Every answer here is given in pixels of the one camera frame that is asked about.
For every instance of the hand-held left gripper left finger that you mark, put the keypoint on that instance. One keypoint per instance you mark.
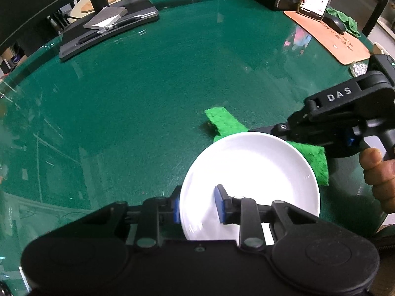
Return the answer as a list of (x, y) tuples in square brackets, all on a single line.
[(176, 211)]

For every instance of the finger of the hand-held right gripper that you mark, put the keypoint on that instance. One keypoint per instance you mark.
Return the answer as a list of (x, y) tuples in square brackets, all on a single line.
[(282, 128)]

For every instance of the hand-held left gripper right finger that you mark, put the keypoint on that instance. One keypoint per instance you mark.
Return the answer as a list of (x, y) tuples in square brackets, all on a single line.
[(220, 205)]

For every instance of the white round plate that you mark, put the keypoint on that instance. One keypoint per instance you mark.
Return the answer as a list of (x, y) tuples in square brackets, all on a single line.
[(256, 166)]

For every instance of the bright green cleaning cloth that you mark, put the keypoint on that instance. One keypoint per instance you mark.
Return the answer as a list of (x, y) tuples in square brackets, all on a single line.
[(222, 120)]

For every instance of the person's right hand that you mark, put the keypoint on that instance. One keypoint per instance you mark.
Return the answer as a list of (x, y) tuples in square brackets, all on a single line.
[(378, 175)]

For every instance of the round patterned coaster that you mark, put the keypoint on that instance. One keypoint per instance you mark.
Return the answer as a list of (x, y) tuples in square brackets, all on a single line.
[(358, 70)]

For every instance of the brown leather mouse pad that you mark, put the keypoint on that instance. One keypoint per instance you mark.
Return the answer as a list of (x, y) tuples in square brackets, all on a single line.
[(345, 44)]

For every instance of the black computer mouse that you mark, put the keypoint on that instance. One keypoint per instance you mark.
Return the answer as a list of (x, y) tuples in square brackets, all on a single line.
[(334, 24)]

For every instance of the dark green cloth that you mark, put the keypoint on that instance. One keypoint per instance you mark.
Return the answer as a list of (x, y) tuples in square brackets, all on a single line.
[(350, 23)]

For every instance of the black flat tray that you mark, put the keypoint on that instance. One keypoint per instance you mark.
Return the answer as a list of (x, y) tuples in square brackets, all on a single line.
[(92, 44)]

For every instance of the black pen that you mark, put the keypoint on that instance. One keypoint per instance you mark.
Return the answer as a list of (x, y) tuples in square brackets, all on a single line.
[(123, 22)]

